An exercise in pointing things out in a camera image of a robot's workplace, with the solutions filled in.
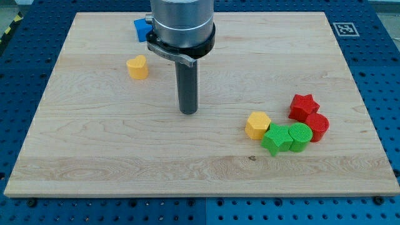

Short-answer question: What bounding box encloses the red cylinder block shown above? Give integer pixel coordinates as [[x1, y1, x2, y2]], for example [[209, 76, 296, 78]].
[[305, 113, 329, 143]]

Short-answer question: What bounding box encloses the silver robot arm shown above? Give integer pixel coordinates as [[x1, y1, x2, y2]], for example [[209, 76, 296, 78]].
[[150, 0, 214, 48]]

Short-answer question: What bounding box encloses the green star block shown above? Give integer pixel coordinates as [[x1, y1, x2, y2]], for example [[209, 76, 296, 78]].
[[261, 123, 293, 157]]

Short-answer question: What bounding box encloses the red star block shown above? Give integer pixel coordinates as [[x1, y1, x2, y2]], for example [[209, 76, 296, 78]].
[[288, 94, 320, 122]]

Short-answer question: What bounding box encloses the blue cube block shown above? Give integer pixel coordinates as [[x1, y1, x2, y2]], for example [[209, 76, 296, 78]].
[[134, 18, 153, 43]]

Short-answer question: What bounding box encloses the black clamp with silver lever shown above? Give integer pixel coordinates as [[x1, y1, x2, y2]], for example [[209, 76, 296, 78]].
[[146, 24, 216, 68]]

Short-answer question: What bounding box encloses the yellow hexagon block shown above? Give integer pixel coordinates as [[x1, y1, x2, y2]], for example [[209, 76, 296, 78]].
[[245, 111, 271, 140]]

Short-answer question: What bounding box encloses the yellow heart block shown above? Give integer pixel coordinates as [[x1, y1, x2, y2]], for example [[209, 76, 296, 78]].
[[126, 55, 149, 80]]

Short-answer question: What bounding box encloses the green cylinder block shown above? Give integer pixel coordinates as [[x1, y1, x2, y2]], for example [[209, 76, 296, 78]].
[[289, 122, 313, 153]]

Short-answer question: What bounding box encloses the white fiducial marker tag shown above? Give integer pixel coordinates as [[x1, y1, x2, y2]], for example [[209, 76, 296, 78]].
[[333, 22, 359, 37]]

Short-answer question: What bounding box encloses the wooden board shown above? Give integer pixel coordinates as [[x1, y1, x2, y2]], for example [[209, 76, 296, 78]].
[[4, 12, 399, 198]]

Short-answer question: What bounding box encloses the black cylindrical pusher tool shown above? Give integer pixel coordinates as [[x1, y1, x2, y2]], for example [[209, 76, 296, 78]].
[[175, 61, 198, 114]]

